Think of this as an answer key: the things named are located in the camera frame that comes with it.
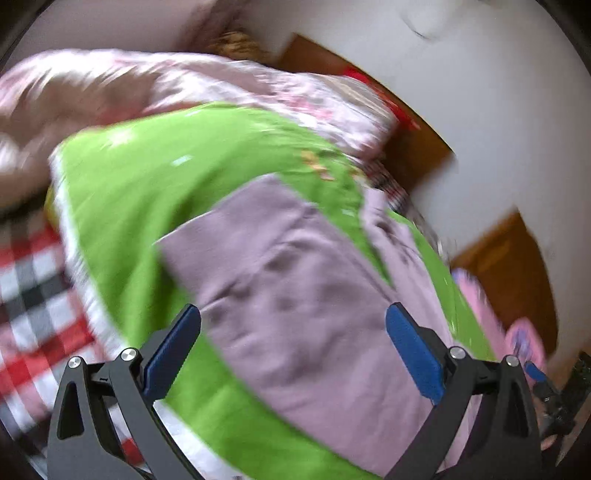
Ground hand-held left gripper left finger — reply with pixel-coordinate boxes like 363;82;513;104
46;303;204;480

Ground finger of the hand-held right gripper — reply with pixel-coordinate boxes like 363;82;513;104
525;361;560;409

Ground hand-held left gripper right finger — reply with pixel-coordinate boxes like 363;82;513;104
383;303;544;480

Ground mauve pants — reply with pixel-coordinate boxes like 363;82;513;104
157;175;491;479

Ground pink slippers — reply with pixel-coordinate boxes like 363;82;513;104
451;269;551;372

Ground wooden cabinet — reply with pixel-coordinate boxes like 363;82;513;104
450;210;560;357

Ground red checked bedsheet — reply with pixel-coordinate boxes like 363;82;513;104
0;216;155;464

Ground green blanket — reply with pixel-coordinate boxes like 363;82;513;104
48;102;500;480

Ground red cloth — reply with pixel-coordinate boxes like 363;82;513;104
344;66;422;131

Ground pink floral quilt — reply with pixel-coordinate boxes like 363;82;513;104
0;48;399;210

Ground yellow patterned cloth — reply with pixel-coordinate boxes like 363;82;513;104
205;30;271;63

